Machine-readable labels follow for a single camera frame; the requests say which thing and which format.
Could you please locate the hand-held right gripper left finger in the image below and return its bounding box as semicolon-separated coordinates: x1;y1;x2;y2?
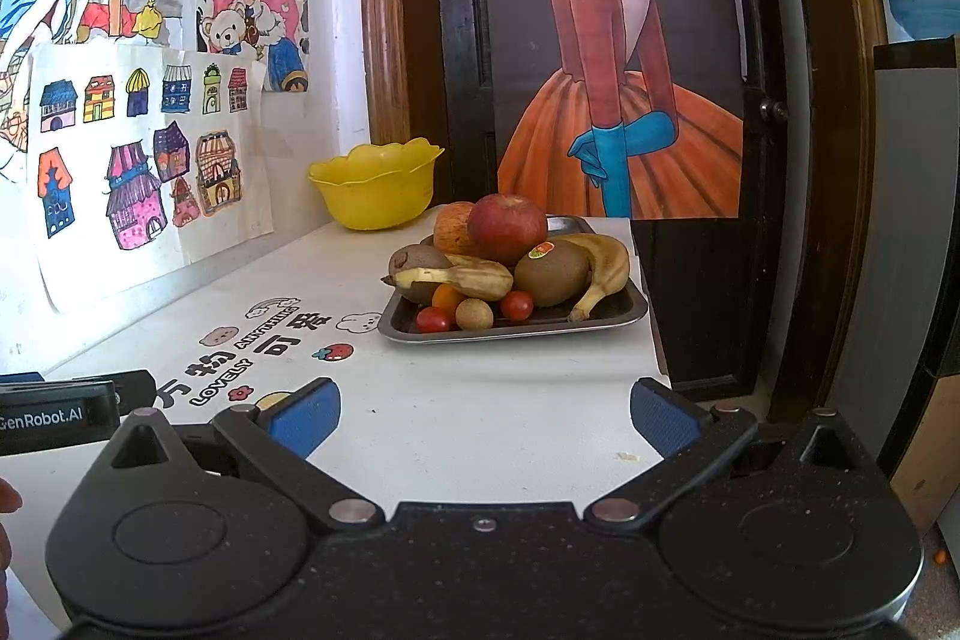
79;377;387;531

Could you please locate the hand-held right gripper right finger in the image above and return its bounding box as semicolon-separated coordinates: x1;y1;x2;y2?
583;377;893;530

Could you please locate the curved yellow banana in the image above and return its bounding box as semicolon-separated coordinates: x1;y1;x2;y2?
559;233;631;323

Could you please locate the metal tray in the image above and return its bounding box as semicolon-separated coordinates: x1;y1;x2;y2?
377;215;650;345

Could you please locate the kiwi with sticker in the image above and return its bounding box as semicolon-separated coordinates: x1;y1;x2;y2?
514;240;590;309

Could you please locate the plain brown kiwi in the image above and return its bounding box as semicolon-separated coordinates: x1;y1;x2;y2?
387;244;452;305

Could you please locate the tan longan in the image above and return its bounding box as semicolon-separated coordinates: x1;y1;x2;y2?
455;299;494;332

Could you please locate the brown-spotted banana with long stem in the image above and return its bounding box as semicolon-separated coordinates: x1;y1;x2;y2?
381;254;515;302

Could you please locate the pale red apple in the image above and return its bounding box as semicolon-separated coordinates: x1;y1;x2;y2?
433;201;481;258

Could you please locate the dark red apple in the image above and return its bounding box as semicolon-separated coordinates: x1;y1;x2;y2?
467;194;549;267

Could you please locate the person's left hand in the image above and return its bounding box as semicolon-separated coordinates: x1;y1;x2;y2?
0;479;23;611

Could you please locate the white printed tablecloth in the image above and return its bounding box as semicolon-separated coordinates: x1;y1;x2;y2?
0;216;672;640

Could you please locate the colourful houses drawing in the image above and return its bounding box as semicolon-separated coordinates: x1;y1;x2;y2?
26;40;267;315

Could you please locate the yellow plastic bowl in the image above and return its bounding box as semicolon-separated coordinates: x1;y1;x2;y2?
307;137;445;231

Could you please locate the cardboard box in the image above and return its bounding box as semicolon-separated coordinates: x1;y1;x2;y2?
889;377;960;536

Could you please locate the girl in orange dress poster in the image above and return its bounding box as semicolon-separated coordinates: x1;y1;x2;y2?
480;0;743;220

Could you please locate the dark door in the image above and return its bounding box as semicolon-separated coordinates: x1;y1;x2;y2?
431;0;788;397

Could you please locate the wooden door frame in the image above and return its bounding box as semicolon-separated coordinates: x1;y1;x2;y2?
358;0;890;423

